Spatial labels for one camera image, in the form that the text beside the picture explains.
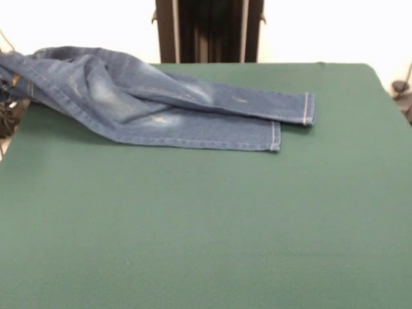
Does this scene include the dark green table cloth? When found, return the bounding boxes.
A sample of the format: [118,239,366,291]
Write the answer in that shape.
[0,62,412,309]

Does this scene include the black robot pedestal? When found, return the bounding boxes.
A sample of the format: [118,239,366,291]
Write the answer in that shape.
[151,0,268,64]

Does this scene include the black power strip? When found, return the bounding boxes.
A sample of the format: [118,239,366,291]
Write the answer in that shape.
[398,95,412,126]

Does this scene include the tangled black cables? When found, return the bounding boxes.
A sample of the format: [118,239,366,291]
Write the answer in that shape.
[0,96,32,139]

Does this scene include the blue denim jeans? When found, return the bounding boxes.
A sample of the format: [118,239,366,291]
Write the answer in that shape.
[0,46,316,153]

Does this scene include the thin grey cable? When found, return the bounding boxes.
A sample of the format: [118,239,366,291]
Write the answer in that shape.
[0,28,17,54]

